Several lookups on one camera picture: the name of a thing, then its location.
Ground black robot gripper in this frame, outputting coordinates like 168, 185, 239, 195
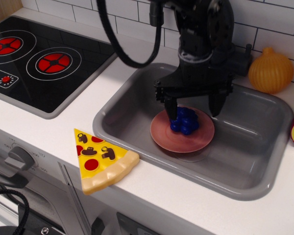
154, 48, 235, 120

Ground blue toy blueberries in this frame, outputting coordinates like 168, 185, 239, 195
170, 107, 199, 136

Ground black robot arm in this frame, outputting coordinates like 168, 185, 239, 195
154, 0, 235, 120

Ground pink plate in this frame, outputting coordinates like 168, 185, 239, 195
150, 107, 215, 153

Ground grey toy sink basin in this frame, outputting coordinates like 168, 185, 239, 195
93, 63, 294, 201

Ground yellow toy onion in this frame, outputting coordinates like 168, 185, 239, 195
248, 47, 294, 94

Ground grey toy faucet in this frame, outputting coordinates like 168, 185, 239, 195
149, 0, 165, 27

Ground toy pizza slice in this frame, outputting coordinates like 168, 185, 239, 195
74, 129, 140, 195

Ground black toy stove top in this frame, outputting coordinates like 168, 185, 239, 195
0, 16, 117, 119

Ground white toy oven front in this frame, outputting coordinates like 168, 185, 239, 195
0, 124, 162, 235

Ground grey oven knob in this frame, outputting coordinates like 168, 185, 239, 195
4, 146, 35, 170

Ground black braided cable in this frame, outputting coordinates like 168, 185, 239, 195
96, 0, 164, 69

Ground black cable lower left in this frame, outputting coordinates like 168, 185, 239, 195
0, 188, 30, 235

